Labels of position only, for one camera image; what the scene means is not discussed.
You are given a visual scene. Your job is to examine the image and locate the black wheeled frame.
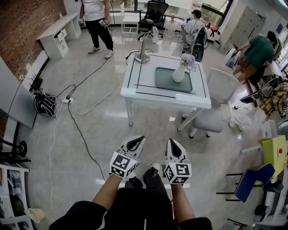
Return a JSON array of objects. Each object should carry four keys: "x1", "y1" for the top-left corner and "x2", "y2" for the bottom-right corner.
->
[{"x1": 0, "y1": 122, "x2": 32, "y2": 164}]

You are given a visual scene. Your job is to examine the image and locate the person's right forearm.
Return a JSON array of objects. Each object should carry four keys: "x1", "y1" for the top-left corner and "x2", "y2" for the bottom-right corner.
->
[{"x1": 171, "y1": 183, "x2": 196, "y2": 225}]

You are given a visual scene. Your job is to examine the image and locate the black white striped bag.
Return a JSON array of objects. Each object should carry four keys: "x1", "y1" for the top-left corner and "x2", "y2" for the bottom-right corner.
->
[{"x1": 33, "y1": 93, "x2": 57, "y2": 119}]

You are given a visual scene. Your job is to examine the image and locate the white square table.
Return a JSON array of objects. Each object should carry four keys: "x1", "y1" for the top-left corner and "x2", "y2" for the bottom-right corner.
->
[{"x1": 120, "y1": 52, "x2": 212, "y2": 132}]

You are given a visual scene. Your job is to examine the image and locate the white locker cabinet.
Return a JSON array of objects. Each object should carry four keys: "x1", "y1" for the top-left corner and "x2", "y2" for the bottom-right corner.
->
[{"x1": 219, "y1": 5, "x2": 266, "y2": 54}]

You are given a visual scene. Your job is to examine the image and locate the person's left forearm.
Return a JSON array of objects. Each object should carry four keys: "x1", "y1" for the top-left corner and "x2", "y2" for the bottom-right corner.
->
[{"x1": 92, "y1": 174, "x2": 127, "y2": 212}]

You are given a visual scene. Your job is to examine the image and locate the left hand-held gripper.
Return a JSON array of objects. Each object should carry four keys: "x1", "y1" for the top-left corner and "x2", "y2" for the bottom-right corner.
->
[{"x1": 109, "y1": 135, "x2": 146, "y2": 178}]

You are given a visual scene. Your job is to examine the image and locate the white swivel chair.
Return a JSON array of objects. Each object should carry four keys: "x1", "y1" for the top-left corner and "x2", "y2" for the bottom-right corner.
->
[{"x1": 177, "y1": 68, "x2": 240, "y2": 139}]

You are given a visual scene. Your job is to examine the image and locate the black antenna device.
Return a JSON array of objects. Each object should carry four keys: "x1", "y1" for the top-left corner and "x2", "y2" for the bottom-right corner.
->
[{"x1": 28, "y1": 71, "x2": 44, "y2": 94}]

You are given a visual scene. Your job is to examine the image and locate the grey-green tray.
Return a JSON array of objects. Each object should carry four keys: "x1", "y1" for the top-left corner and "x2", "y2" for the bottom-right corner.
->
[{"x1": 155, "y1": 66, "x2": 194, "y2": 93}]

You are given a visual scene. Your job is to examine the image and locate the black floor cable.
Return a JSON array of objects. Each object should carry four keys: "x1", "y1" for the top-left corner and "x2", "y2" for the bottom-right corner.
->
[
  {"x1": 56, "y1": 57, "x2": 109, "y2": 100},
  {"x1": 67, "y1": 102, "x2": 107, "y2": 183}
]

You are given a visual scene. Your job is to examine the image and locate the person's black clothing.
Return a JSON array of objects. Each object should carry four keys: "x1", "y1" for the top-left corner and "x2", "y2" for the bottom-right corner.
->
[{"x1": 49, "y1": 187, "x2": 213, "y2": 230}]

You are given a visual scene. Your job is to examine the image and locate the white frame chair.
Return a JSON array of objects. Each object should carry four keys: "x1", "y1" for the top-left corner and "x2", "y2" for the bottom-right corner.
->
[{"x1": 120, "y1": 2, "x2": 140, "y2": 37}]

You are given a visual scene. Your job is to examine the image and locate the white vase with flowers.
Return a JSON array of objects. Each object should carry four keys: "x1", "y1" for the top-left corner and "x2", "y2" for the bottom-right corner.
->
[{"x1": 172, "y1": 53, "x2": 197, "y2": 83}]

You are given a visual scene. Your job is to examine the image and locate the person's right shoe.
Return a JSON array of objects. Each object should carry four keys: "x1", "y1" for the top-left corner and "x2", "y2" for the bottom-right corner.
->
[{"x1": 143, "y1": 163, "x2": 168, "y2": 196}]

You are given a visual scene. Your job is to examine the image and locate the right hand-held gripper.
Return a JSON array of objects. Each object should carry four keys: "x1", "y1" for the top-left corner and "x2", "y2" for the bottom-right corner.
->
[{"x1": 163, "y1": 138, "x2": 192, "y2": 185}]

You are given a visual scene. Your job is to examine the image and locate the white floor cable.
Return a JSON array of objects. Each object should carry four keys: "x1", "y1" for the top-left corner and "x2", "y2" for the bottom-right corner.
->
[
  {"x1": 48, "y1": 102, "x2": 65, "y2": 221},
  {"x1": 71, "y1": 71, "x2": 127, "y2": 117}
]

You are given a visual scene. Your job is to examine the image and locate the person's left shoe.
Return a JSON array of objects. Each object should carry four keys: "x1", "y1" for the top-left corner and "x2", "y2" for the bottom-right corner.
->
[{"x1": 127, "y1": 172, "x2": 144, "y2": 189}]

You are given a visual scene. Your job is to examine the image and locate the yellow-green box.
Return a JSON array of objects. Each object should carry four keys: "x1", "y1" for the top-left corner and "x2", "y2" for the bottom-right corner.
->
[{"x1": 258, "y1": 135, "x2": 288, "y2": 180}]

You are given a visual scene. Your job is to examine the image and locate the white shelf unit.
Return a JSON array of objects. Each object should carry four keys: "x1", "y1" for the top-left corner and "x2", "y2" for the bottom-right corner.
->
[{"x1": 0, "y1": 163, "x2": 31, "y2": 230}]

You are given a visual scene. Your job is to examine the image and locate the beige cup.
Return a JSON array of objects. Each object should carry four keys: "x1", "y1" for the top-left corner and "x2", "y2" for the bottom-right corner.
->
[{"x1": 27, "y1": 208, "x2": 46, "y2": 224}]

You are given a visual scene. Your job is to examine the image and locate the silver desk lamp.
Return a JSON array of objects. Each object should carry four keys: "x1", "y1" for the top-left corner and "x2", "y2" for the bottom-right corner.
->
[{"x1": 134, "y1": 26, "x2": 160, "y2": 64}]

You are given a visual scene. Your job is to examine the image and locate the yellow plaid cloth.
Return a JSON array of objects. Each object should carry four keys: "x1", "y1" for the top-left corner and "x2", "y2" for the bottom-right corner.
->
[{"x1": 260, "y1": 81, "x2": 288, "y2": 118}]

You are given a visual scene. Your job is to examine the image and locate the white desk with drawers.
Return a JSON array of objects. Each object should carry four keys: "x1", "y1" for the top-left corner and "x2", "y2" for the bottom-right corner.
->
[{"x1": 36, "y1": 12, "x2": 82, "y2": 60}]

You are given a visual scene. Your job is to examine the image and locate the white storage bin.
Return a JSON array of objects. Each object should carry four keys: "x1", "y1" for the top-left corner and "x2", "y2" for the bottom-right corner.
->
[{"x1": 164, "y1": 22, "x2": 179, "y2": 39}]

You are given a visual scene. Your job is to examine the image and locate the person's shoe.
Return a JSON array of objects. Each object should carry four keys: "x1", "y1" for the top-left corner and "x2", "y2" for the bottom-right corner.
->
[
  {"x1": 127, "y1": 172, "x2": 144, "y2": 189},
  {"x1": 143, "y1": 163, "x2": 168, "y2": 196}
]

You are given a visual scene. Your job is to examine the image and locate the black round speaker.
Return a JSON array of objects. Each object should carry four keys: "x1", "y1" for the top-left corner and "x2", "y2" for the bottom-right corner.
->
[{"x1": 191, "y1": 44, "x2": 205, "y2": 62}]

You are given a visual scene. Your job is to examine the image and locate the black office chair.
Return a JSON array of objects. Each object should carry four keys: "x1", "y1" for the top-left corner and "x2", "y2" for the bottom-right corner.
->
[{"x1": 137, "y1": 0, "x2": 170, "y2": 41}]

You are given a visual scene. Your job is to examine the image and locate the grey board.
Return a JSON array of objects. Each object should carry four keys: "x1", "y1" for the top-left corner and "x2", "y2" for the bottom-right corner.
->
[{"x1": 0, "y1": 56, "x2": 39, "y2": 129}]

